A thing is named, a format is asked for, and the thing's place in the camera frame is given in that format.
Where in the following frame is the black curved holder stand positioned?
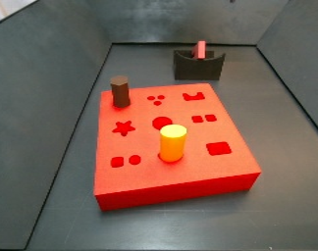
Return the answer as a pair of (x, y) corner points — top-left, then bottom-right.
(173, 50), (225, 80)

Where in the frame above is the yellow cylinder peg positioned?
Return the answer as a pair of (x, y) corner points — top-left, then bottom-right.
(158, 125), (188, 162)

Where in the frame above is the brown hexagonal peg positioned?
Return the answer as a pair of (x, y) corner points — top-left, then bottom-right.
(110, 75), (130, 108)

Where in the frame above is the red double-square bar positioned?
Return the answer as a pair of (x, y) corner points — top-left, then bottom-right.
(192, 40), (206, 60)

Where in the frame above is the red shape-sorting board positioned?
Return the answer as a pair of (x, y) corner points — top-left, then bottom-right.
(94, 83), (261, 211)

